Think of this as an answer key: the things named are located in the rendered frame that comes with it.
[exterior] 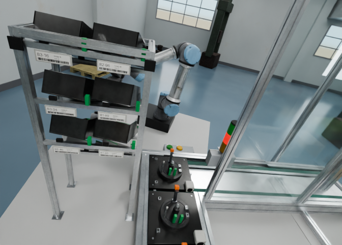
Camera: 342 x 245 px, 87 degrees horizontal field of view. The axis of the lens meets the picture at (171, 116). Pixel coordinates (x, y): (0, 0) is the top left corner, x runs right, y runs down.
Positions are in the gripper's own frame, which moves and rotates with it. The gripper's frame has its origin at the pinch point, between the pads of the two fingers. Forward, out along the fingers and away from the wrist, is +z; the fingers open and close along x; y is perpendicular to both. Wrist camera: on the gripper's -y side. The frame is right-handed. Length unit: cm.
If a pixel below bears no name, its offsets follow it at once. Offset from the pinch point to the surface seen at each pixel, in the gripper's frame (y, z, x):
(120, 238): 21, 60, -25
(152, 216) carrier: 14, 50, -37
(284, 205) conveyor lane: 27, 30, -111
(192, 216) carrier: 15, 47, -55
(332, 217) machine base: 36, 30, -148
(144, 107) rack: -31.7, 25.0, -26.4
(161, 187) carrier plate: 21, 36, -39
